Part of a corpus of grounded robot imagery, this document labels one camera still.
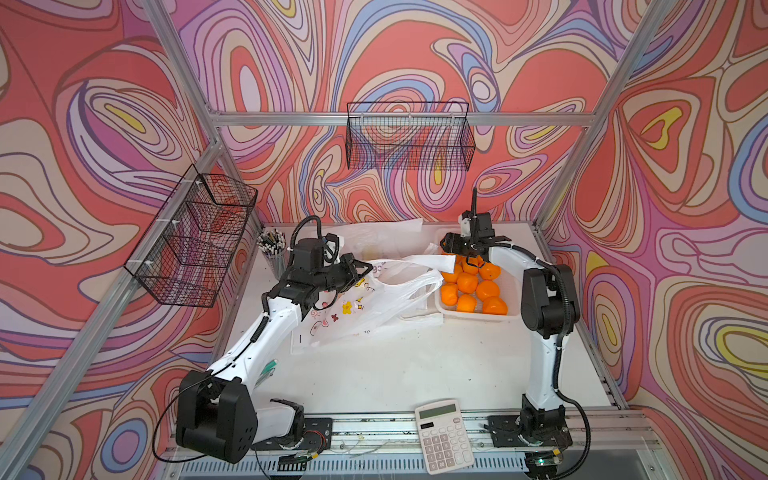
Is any orange behind top orange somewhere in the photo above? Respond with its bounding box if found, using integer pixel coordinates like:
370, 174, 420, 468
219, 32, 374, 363
441, 264, 463, 284

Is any white printed plastic bag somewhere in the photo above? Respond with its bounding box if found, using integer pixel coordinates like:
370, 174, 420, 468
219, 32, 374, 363
290, 244, 455, 356

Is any lower left orange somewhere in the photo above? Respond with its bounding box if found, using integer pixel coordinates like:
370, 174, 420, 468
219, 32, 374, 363
456, 294, 477, 313

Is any metal pen cup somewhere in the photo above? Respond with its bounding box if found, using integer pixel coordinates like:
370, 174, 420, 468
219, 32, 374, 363
257, 229, 287, 279

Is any right rear orange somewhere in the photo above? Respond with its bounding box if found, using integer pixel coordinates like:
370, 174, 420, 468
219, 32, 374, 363
478, 262, 501, 281

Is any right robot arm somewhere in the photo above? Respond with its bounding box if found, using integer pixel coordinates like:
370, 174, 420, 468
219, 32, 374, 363
440, 210, 581, 449

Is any top orange in basket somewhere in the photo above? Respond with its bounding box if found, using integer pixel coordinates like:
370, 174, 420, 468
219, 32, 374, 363
474, 280, 500, 302

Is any white plastic basket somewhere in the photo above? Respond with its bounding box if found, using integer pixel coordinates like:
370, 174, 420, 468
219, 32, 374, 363
433, 222, 539, 322

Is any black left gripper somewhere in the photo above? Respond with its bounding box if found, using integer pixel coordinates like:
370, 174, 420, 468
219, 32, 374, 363
311, 255, 373, 295

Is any black wire basket left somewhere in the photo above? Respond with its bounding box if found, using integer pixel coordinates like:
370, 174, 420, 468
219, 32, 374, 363
123, 165, 258, 308

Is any pink desk calculator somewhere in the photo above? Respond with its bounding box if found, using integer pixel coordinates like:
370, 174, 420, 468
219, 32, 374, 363
415, 399, 475, 475

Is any black wire basket rear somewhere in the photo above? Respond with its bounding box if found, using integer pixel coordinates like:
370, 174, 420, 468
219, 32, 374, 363
345, 100, 476, 171

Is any black wire basket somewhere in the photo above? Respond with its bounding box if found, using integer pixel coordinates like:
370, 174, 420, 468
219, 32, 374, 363
123, 165, 258, 308
345, 100, 476, 171

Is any bottom edge orange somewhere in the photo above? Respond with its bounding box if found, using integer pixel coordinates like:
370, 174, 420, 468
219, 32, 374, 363
482, 297, 508, 316

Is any green pen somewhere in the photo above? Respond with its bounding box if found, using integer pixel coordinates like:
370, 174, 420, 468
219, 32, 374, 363
253, 359, 277, 389

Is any large front orange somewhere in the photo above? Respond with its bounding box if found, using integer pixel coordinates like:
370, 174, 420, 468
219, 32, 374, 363
460, 256, 484, 275

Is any left orange in basket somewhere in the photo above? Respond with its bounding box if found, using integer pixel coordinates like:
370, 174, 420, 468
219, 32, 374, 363
440, 282, 460, 307

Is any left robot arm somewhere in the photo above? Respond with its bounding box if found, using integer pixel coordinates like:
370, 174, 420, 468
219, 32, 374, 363
175, 234, 373, 463

